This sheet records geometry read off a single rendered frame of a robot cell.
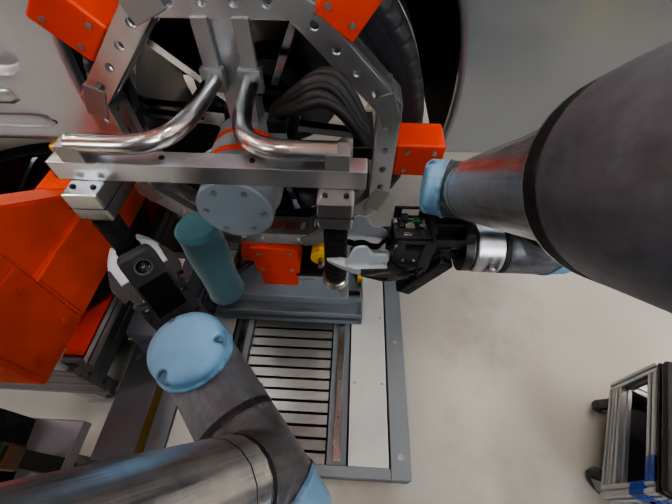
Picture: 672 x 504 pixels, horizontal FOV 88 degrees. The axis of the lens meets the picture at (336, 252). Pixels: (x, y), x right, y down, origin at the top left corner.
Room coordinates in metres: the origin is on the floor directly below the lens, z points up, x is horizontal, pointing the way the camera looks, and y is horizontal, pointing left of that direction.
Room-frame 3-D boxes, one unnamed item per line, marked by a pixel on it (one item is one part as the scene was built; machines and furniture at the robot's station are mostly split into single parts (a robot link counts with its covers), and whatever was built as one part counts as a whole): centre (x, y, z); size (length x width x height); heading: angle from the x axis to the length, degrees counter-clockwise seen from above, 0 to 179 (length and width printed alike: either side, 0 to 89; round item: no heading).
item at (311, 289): (0.74, 0.15, 0.32); 0.40 x 0.30 x 0.28; 87
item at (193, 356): (0.11, 0.13, 0.91); 0.11 x 0.08 x 0.11; 38
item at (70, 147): (0.46, 0.26, 1.03); 0.19 x 0.18 x 0.11; 177
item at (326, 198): (0.36, 0.00, 0.93); 0.09 x 0.05 x 0.05; 177
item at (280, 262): (0.61, 0.16, 0.48); 0.16 x 0.12 x 0.17; 177
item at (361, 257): (0.30, -0.03, 0.85); 0.09 x 0.03 x 0.06; 97
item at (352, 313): (0.74, 0.15, 0.13); 0.50 x 0.36 x 0.10; 87
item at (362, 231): (0.36, -0.04, 0.85); 0.09 x 0.03 x 0.06; 79
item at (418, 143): (0.56, -0.16, 0.85); 0.09 x 0.08 x 0.07; 87
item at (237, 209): (0.50, 0.16, 0.85); 0.21 x 0.14 x 0.14; 177
